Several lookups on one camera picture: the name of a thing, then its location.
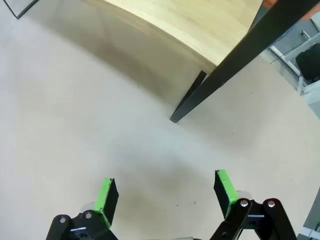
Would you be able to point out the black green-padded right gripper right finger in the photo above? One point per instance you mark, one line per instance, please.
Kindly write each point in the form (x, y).
(226, 190)

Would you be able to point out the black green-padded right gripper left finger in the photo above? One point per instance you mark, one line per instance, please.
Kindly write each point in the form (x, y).
(106, 200)

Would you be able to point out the two-tier wooden black-framed shelf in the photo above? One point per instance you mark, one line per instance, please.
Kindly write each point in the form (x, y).
(200, 25)

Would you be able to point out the black bag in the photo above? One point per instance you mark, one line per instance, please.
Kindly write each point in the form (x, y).
(310, 63)

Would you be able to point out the orange jacket person torso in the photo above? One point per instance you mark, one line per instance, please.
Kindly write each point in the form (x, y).
(270, 2)

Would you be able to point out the white desk with white frame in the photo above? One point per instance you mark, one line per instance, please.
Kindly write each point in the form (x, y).
(287, 56)

